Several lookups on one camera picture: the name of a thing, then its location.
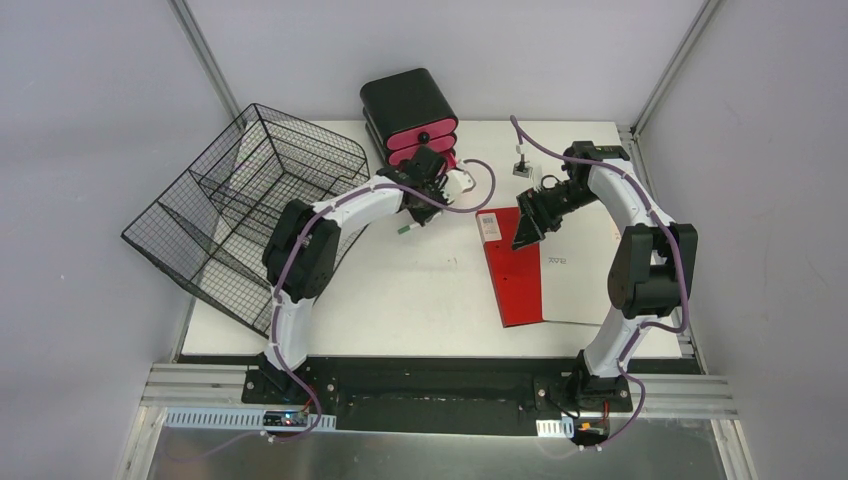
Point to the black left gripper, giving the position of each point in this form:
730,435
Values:
428,201

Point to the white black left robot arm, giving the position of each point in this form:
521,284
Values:
300,256

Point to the white binder cover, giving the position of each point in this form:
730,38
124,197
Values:
575,262

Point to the red binder folder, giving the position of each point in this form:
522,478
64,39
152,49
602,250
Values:
515,274

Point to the white cable duct left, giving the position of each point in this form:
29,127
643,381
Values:
248,419

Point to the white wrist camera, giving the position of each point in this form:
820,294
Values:
526,169
456,183

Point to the green cap marker pen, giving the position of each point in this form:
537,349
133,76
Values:
407,228

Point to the black wire mesh tray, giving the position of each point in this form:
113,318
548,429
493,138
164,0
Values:
208,229

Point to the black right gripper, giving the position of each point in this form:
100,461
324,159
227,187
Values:
531,204

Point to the white cable duct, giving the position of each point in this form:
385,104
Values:
248,419
555,428

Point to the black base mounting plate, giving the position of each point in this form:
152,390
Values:
466,396

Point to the white cable duct right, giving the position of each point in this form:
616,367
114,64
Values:
555,428

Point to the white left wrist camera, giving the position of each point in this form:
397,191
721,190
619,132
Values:
456,183

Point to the pink top drawer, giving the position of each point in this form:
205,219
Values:
421,134

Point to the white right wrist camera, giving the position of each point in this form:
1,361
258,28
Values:
526,169

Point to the black drawer cabinet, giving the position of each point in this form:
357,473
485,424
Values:
401,101

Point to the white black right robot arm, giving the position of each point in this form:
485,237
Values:
650,274

